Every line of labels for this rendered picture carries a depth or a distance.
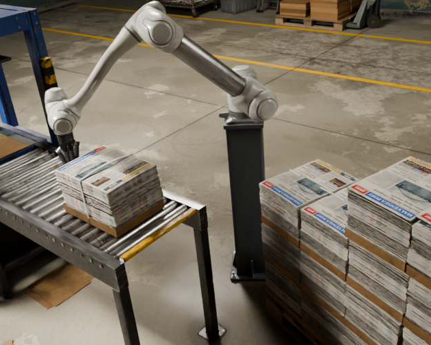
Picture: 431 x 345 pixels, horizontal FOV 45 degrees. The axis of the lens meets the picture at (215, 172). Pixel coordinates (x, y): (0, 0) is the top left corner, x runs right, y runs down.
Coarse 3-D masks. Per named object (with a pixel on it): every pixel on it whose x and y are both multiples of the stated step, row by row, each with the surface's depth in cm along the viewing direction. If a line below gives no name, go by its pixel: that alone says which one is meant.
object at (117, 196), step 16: (128, 160) 236; (144, 160) 234; (96, 176) 225; (112, 176) 224; (128, 176) 222; (144, 176) 226; (96, 192) 217; (112, 192) 215; (128, 192) 221; (144, 192) 228; (160, 192) 236; (96, 208) 225; (112, 208) 216; (128, 208) 223; (144, 208) 230; (112, 224) 221
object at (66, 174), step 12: (84, 156) 243; (96, 156) 242; (108, 156) 241; (60, 168) 235; (72, 168) 233; (84, 168) 232; (60, 180) 235; (72, 180) 227; (72, 192) 233; (72, 204) 238
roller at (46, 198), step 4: (60, 188) 266; (52, 192) 263; (56, 192) 264; (60, 192) 265; (44, 196) 260; (48, 196) 261; (52, 196) 262; (56, 196) 263; (36, 200) 258; (40, 200) 258; (44, 200) 259; (48, 200) 260; (28, 204) 255; (32, 204) 255; (36, 204) 256; (40, 204) 257; (24, 208) 252; (28, 208) 253; (32, 208) 254
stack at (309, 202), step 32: (320, 160) 264; (288, 192) 239; (320, 192) 237; (288, 224) 240; (320, 224) 218; (288, 256) 248; (352, 256) 207; (288, 288) 260; (320, 288) 235; (352, 288) 214; (384, 288) 196; (416, 288) 182; (320, 320) 243; (352, 320) 221; (384, 320) 201; (416, 320) 187
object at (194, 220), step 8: (40, 144) 316; (48, 144) 315; (168, 192) 254; (168, 200) 250; (176, 200) 247; (184, 200) 246; (192, 200) 246; (200, 208) 239; (192, 216) 243; (200, 216) 240; (184, 224) 250; (192, 224) 246; (200, 224) 242
